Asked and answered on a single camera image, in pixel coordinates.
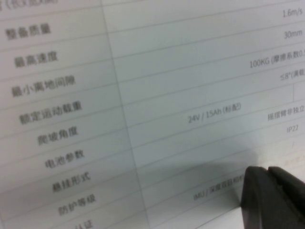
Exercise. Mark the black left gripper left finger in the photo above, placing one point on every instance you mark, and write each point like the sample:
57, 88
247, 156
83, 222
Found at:
259, 200

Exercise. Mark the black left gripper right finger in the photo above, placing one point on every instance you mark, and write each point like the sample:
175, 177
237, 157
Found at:
293, 190

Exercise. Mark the white product catalogue book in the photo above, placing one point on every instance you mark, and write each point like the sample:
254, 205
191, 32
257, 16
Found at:
155, 95

